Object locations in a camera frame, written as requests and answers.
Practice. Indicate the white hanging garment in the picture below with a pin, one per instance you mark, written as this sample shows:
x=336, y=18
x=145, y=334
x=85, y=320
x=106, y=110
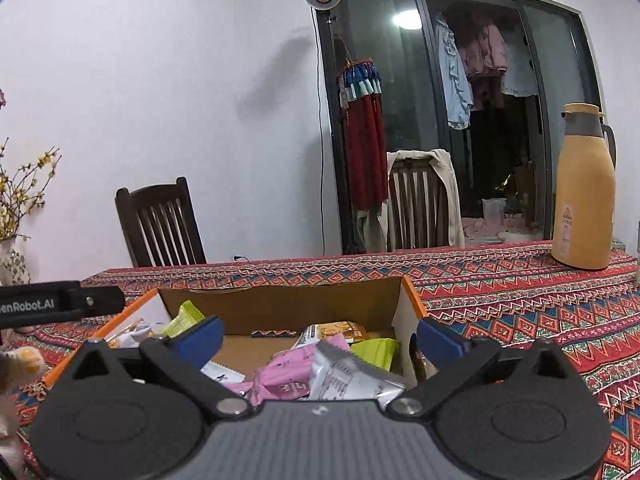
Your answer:
x=520, y=77

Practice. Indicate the green snack packet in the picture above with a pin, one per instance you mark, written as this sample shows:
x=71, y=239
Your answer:
x=182, y=317
x=375, y=352

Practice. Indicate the floral ceramic vase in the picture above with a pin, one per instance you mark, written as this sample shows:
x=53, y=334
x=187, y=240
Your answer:
x=12, y=265

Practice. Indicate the white orange cracker packet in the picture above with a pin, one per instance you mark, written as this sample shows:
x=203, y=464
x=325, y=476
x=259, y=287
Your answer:
x=335, y=331

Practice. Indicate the sliding glass door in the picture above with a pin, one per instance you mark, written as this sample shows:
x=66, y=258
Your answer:
x=400, y=110

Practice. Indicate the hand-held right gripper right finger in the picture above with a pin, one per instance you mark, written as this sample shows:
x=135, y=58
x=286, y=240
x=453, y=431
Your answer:
x=440, y=342

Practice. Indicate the dark wooden chair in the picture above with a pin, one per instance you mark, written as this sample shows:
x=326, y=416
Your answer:
x=160, y=225

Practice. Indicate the orange cardboard box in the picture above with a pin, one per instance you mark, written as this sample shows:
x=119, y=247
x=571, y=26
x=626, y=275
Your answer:
x=280, y=305

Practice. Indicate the brown wooden chair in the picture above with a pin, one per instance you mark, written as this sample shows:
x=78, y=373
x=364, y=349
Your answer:
x=415, y=200

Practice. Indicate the chair with cream cloth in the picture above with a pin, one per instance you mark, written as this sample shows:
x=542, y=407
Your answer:
x=450, y=200

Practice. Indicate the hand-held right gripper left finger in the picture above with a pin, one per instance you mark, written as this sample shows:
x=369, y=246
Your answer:
x=200, y=340

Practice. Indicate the yellow flower branches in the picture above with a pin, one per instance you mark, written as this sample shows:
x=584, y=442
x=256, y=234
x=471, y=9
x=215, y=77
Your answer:
x=22, y=185

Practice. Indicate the white grey snack packet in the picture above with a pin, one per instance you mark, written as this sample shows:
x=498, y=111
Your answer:
x=350, y=380

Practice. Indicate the wall socket with plug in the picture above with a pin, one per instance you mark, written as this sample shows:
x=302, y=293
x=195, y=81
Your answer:
x=240, y=258

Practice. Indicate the red hanging tassel ornament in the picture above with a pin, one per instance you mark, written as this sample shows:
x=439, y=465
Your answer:
x=365, y=160

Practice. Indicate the pink cloth pile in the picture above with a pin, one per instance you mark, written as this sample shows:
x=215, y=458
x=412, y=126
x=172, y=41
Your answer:
x=480, y=225

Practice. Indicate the pink snack packet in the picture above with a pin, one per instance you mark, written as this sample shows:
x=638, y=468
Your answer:
x=285, y=375
x=237, y=388

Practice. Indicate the pink hanging garment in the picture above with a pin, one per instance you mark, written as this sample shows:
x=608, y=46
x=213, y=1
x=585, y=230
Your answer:
x=485, y=50

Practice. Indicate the light blue hanging shirt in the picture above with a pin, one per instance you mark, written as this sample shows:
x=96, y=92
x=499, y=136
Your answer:
x=452, y=90

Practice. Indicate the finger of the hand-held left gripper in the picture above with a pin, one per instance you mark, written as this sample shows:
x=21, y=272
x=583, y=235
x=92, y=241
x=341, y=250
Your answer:
x=102, y=301

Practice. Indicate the yellow thermos jug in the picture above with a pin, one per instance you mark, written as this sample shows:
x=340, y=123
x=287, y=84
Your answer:
x=582, y=200

